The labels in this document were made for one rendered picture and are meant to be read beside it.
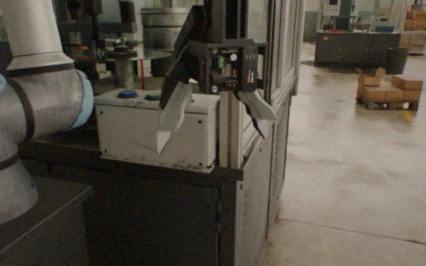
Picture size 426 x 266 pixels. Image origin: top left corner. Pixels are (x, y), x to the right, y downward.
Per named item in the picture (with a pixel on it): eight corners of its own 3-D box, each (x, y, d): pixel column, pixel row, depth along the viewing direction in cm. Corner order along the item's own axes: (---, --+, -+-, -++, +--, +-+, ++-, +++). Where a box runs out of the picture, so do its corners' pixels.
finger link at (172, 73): (151, 103, 40) (191, 39, 39) (148, 100, 41) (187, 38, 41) (183, 122, 42) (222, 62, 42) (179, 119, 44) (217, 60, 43)
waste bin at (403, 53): (403, 72, 666) (408, 48, 651) (407, 76, 631) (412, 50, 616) (381, 71, 678) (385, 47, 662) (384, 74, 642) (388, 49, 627)
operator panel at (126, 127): (222, 155, 84) (223, 96, 79) (208, 174, 74) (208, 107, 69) (123, 143, 92) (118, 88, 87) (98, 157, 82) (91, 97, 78)
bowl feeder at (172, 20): (205, 72, 204) (205, 8, 193) (186, 81, 177) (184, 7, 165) (158, 70, 213) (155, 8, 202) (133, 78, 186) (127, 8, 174)
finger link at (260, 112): (282, 150, 44) (245, 96, 39) (259, 136, 49) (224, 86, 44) (299, 134, 44) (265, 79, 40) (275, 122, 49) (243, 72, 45)
